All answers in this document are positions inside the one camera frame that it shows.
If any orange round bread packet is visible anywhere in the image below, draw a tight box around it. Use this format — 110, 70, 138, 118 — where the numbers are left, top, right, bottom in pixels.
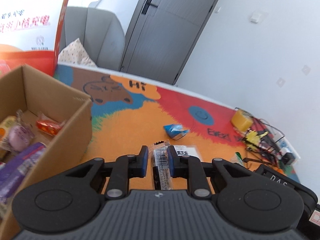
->
0, 116, 17, 141

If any pink round snack packet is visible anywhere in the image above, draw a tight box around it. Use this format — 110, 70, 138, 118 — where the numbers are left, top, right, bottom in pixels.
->
1, 109, 35, 153

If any yellow plastic toy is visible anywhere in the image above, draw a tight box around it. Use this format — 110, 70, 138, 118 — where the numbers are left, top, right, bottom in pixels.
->
244, 129, 268, 145

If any black door handle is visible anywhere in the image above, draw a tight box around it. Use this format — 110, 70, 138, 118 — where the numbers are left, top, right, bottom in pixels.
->
141, 0, 158, 15

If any blue triangular snack packet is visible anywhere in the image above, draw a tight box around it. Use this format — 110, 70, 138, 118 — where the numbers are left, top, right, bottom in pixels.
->
163, 124, 189, 140

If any colourful cartoon table mat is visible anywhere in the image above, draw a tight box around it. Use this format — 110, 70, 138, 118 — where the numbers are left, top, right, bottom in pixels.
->
53, 63, 301, 198

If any black white wafer bar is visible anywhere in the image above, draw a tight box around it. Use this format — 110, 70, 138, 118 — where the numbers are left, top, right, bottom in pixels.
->
150, 140, 173, 190

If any black charger plug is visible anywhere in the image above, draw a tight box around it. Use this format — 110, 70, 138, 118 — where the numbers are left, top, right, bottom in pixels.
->
281, 152, 295, 165

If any purple long snack packet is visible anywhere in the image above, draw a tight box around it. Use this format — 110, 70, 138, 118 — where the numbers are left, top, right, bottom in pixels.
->
1, 142, 46, 205

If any grey upholstered chair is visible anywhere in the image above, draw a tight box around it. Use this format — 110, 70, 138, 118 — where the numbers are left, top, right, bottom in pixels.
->
59, 7, 125, 70

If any yellow tape roll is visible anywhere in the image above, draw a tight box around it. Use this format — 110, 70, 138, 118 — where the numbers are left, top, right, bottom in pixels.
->
231, 108, 253, 133

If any grey door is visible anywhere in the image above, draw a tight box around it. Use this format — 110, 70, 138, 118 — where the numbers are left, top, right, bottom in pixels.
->
120, 0, 218, 85

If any white wall switch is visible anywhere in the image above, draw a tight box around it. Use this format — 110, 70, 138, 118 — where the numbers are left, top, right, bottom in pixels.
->
249, 11, 263, 24

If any black white cake packet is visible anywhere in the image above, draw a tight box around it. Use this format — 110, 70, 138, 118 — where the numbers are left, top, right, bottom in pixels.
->
173, 145, 201, 160

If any green round biscuit packet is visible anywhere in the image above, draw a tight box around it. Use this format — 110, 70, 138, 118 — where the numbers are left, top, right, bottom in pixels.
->
233, 152, 244, 166

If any black usb cable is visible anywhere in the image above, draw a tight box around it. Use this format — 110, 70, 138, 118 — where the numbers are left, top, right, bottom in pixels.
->
235, 107, 286, 167

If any white power strip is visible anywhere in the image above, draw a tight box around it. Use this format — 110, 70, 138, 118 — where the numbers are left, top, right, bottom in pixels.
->
276, 137, 301, 161

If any spotted white cushion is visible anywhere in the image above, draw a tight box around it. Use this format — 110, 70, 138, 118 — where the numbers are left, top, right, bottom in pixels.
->
58, 38, 97, 68

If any white orange paper bag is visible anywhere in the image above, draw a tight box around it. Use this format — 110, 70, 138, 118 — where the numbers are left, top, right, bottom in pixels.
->
0, 0, 68, 75

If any black phone stand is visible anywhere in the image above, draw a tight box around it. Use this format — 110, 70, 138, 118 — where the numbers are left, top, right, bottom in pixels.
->
242, 157, 278, 167

